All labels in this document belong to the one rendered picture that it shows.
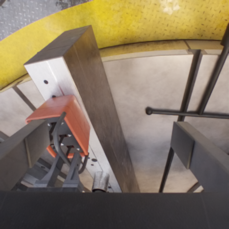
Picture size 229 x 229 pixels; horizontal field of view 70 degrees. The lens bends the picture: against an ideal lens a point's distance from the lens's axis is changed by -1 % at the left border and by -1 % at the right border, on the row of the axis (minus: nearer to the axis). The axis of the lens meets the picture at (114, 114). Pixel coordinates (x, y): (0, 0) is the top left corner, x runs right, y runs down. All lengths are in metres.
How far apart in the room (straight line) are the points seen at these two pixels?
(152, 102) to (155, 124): 0.19
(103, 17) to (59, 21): 0.28
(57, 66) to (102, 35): 0.69
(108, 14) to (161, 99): 0.60
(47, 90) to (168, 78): 0.62
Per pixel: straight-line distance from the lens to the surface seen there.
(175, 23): 1.18
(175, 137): 0.16
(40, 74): 0.58
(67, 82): 0.56
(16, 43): 1.46
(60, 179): 1.92
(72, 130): 0.50
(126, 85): 0.96
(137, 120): 1.12
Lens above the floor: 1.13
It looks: 48 degrees down
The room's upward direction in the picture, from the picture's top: 170 degrees counter-clockwise
